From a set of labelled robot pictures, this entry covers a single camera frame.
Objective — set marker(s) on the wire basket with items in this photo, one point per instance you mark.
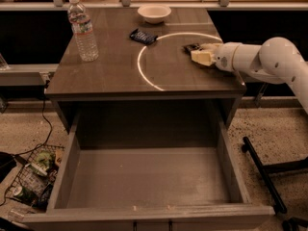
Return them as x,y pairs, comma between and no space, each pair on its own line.
34,183

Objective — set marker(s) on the dark blue snack bar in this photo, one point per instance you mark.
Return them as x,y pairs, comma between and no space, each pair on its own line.
142,37

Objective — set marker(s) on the clear plastic water bottle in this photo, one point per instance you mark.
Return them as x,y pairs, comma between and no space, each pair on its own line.
83,31

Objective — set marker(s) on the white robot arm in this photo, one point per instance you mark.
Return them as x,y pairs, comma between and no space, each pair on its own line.
276,61

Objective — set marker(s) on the open grey top drawer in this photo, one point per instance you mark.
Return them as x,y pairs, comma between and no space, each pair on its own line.
149,167

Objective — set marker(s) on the black rxbar chocolate bar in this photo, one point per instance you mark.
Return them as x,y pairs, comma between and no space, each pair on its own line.
191,47

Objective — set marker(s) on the black chair base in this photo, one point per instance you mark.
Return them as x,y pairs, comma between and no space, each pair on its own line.
289,224

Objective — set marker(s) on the white ceramic bowl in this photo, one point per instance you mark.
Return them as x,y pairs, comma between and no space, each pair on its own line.
154,14

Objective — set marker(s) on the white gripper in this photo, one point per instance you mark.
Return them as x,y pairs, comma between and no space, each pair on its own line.
224,57

